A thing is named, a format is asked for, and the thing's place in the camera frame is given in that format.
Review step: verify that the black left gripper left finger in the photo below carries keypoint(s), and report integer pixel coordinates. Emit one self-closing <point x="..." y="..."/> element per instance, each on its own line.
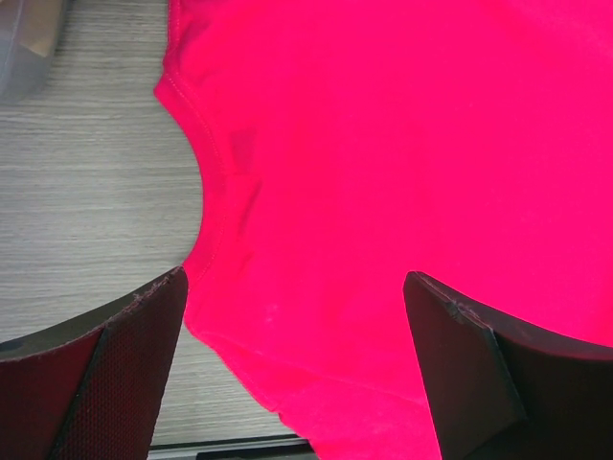
<point x="91" y="387"/>

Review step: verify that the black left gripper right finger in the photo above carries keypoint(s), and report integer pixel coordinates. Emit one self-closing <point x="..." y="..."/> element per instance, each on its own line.
<point x="499" y="387"/>

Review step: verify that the red pink t shirt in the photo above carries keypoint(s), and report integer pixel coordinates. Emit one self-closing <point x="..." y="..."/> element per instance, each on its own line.
<point x="344" y="144"/>

